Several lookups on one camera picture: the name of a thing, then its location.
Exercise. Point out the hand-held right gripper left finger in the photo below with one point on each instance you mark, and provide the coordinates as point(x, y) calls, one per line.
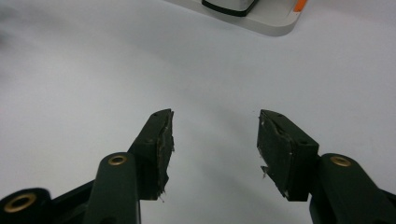
point(152, 152)

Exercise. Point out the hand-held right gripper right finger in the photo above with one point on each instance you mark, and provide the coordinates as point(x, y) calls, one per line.
point(286, 152)

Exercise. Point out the white shoe rack orange posts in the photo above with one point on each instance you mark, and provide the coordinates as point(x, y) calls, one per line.
point(274, 25)

